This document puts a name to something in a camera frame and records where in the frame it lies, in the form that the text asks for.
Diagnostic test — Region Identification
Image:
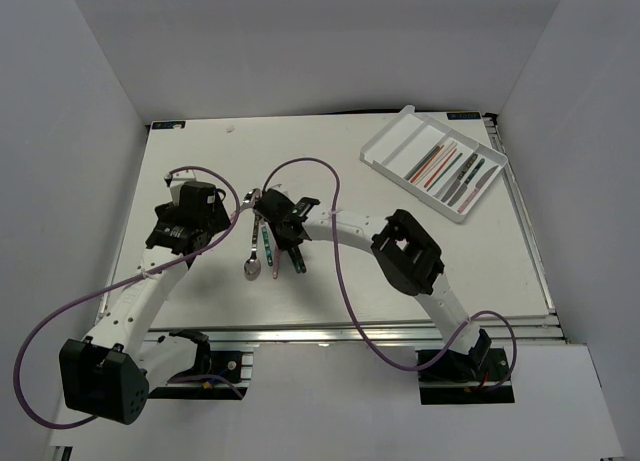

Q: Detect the pink handled knife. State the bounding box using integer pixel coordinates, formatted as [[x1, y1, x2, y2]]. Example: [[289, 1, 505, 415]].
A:
[[457, 166, 497, 214]]

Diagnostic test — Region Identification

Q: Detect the green chopstick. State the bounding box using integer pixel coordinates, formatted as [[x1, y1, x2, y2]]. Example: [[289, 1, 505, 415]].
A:
[[428, 153, 463, 191], [404, 144, 442, 181]]

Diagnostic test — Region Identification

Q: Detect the green marbled handle knife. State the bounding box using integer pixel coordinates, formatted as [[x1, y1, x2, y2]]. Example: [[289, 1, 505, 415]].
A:
[[447, 158, 486, 207]]

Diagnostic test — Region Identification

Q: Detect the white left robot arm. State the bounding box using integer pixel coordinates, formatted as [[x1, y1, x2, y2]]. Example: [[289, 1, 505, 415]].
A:
[[59, 181, 231, 425]]

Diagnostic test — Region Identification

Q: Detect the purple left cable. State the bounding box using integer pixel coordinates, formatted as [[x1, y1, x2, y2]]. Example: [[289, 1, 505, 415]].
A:
[[12, 165, 242, 428]]

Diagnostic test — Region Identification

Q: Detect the white divided utensil tray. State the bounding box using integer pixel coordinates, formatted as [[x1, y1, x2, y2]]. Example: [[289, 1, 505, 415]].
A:
[[360, 105, 507, 223]]

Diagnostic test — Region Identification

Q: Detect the purple cable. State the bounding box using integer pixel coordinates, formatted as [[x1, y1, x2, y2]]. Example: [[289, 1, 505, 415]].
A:
[[12, 165, 242, 428], [262, 156, 519, 393]]

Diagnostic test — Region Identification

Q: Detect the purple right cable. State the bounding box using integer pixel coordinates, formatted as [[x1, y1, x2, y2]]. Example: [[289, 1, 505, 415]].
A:
[[262, 156, 519, 393]]

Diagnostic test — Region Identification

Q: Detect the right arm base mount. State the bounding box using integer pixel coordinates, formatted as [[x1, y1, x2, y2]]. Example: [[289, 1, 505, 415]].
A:
[[418, 348, 515, 406]]

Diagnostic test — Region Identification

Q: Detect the pink handled spoon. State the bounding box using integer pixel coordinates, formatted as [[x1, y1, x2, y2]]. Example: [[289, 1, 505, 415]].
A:
[[232, 188, 261, 216]]

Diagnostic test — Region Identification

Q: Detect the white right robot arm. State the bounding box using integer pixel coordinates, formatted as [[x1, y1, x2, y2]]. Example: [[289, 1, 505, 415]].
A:
[[254, 188, 491, 382]]

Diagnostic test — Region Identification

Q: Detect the blue label sticker right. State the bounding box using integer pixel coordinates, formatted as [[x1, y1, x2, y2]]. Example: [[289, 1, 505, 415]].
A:
[[446, 111, 482, 121]]

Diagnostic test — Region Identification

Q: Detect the blue label sticker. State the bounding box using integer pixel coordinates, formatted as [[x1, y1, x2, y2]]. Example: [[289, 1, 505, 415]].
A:
[[150, 120, 186, 130], [446, 111, 482, 121]]

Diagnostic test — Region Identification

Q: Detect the green marbled handle fork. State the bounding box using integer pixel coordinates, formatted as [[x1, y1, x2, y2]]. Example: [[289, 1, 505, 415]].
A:
[[287, 245, 307, 274]]

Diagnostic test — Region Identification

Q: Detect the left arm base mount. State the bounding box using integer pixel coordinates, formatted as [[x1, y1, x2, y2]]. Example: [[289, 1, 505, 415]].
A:
[[149, 329, 248, 401]]

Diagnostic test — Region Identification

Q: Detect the pink handled fork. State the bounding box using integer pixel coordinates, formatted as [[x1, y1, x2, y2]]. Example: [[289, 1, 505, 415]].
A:
[[272, 248, 282, 280]]

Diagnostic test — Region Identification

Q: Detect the green marbled handle spoon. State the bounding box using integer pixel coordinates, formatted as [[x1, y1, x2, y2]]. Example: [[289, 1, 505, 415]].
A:
[[259, 220, 274, 267]]

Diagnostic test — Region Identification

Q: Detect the blue label sticker left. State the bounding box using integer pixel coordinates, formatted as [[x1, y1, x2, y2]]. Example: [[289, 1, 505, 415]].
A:
[[150, 120, 186, 130]]

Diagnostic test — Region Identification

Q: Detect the brown marbled handle spoon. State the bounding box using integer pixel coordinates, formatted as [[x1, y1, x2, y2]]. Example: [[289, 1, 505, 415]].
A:
[[243, 215, 261, 281]]

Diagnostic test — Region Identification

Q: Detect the brown marbled handle knife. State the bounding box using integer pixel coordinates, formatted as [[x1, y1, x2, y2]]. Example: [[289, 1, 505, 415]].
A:
[[440, 154, 478, 202]]

